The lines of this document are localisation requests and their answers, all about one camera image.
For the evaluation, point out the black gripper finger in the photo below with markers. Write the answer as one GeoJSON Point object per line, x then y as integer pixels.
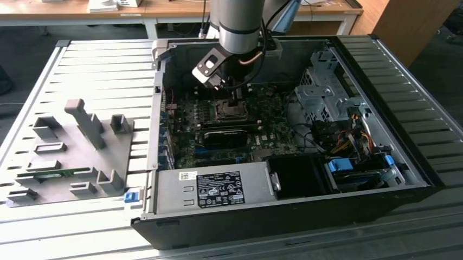
{"type": "Point", "coordinates": [237, 96]}

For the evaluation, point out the silver CPU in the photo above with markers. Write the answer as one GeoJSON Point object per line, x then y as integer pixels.
{"type": "Point", "coordinates": [231, 111]}

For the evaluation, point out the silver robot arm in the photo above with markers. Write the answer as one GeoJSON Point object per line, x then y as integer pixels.
{"type": "Point", "coordinates": [239, 27]}

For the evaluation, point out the CPU socket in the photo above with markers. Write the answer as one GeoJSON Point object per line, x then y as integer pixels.
{"type": "Point", "coordinates": [235, 119]}

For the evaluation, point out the round coin cell battery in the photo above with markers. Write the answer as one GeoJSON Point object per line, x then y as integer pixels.
{"type": "Point", "coordinates": [269, 92]}

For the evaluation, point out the black RAM slot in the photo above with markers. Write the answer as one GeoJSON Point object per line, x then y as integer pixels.
{"type": "Point", "coordinates": [227, 124]}
{"type": "Point", "coordinates": [227, 129]}

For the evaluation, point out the green motherboard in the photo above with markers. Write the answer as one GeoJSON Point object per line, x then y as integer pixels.
{"type": "Point", "coordinates": [267, 127]}

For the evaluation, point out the black graphics card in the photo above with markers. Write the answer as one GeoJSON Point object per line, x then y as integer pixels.
{"type": "Point", "coordinates": [221, 139]}

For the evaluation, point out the metal drive cage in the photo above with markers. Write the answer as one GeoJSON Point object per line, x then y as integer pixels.
{"type": "Point", "coordinates": [315, 101]}

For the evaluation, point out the dark chipset heatsink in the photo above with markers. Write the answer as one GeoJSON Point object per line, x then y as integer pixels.
{"type": "Point", "coordinates": [260, 154]}

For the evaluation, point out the black fan shroud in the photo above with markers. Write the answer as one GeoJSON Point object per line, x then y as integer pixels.
{"type": "Point", "coordinates": [295, 177]}

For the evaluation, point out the hard disk in blue carrier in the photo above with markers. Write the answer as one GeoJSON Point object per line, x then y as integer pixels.
{"type": "Point", "coordinates": [339, 165]}

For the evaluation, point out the grey power supply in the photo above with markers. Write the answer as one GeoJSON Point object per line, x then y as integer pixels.
{"type": "Point", "coordinates": [173, 189]}

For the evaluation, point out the white box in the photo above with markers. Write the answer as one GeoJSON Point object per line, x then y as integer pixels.
{"type": "Point", "coordinates": [104, 6]}

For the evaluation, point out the blue plastic block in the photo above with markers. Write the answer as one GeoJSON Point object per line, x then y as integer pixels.
{"type": "Point", "coordinates": [130, 197]}

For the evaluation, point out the blue plastic latch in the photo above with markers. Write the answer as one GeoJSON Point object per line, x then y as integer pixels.
{"type": "Point", "coordinates": [388, 162]}

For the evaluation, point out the wooden cabinet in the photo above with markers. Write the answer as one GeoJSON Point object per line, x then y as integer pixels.
{"type": "Point", "coordinates": [408, 29]}

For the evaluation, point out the black PC case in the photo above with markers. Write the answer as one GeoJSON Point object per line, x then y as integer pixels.
{"type": "Point", "coordinates": [252, 230]}

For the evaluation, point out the grey parts rack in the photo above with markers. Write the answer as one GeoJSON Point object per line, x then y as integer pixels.
{"type": "Point", "coordinates": [77, 162]}

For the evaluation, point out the green RAM stick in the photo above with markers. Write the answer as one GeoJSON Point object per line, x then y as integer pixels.
{"type": "Point", "coordinates": [72, 171]}

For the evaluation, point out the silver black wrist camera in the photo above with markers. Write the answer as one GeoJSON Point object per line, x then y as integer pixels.
{"type": "Point", "coordinates": [208, 66]}

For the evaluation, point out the wooden desk white frame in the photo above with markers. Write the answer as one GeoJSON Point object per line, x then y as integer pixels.
{"type": "Point", "coordinates": [325, 12]}
{"type": "Point", "coordinates": [53, 12]}

